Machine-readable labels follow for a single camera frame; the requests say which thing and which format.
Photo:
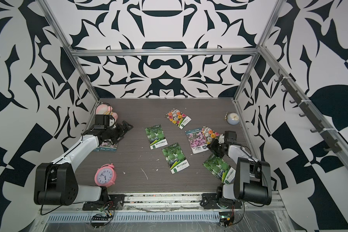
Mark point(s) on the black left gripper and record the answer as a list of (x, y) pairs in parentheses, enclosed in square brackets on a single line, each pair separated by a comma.
[(123, 132)]

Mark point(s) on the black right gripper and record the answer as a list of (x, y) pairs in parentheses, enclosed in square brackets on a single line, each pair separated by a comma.
[(212, 147)]

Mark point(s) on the pink flower seed packet white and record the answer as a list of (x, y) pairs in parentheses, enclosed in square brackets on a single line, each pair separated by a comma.
[(197, 140)]

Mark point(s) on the pink flower seed packet teal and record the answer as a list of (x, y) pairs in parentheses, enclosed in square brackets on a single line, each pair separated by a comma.
[(106, 146)]

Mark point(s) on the green melon seed packet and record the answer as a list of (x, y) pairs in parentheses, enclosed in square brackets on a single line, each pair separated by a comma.
[(156, 137), (220, 169), (175, 158)]

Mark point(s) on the mixed colour flower seed packet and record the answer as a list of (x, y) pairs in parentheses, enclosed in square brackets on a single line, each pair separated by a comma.
[(178, 118)]

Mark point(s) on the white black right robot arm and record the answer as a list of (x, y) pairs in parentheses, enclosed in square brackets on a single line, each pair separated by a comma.
[(243, 177)]

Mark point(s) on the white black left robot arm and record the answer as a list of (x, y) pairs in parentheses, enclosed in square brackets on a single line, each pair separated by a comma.
[(55, 182)]

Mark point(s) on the orange flower seed packet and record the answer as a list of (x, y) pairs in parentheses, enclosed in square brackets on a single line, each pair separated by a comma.
[(209, 134)]

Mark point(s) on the pink striped plush toy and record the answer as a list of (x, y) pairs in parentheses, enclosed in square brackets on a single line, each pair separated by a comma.
[(106, 109)]

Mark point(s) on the small white round clock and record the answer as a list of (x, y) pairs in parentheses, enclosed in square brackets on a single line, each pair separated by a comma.
[(232, 118)]

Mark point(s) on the pink alarm clock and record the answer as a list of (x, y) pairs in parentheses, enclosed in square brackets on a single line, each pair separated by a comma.
[(106, 176)]

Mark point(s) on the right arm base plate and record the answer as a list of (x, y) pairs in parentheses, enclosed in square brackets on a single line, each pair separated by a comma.
[(214, 201)]

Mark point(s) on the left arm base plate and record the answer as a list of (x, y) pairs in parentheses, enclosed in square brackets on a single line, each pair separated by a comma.
[(110, 203)]

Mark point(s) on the right circuit board with wires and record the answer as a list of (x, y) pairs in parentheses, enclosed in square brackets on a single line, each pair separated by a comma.
[(226, 219)]

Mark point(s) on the circuit board with wires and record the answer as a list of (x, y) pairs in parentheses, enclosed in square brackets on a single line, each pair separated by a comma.
[(226, 219), (102, 219)]

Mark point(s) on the left circuit board with wires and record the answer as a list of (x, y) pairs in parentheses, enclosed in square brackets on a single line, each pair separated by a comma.
[(102, 219)]

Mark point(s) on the black wall hook rack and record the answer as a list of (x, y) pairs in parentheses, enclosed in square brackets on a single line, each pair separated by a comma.
[(310, 112)]

